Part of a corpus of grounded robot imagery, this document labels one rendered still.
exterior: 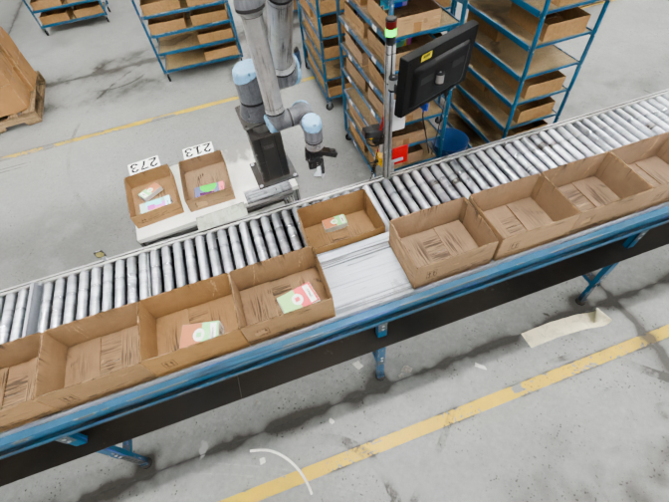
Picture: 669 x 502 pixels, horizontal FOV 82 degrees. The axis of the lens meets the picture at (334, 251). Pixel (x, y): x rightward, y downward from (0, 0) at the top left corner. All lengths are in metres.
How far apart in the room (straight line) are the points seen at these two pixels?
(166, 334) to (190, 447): 0.95
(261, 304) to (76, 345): 0.84
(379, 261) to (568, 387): 1.45
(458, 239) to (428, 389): 1.01
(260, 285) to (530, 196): 1.46
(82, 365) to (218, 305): 0.61
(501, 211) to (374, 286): 0.79
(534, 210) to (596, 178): 0.43
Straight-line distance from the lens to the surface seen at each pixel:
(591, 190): 2.43
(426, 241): 1.97
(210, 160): 2.76
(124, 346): 1.98
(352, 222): 2.20
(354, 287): 1.81
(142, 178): 2.83
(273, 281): 1.88
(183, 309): 1.94
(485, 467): 2.52
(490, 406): 2.60
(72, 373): 2.06
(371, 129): 2.25
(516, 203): 2.23
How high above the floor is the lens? 2.43
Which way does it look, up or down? 53 degrees down
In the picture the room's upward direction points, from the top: 8 degrees counter-clockwise
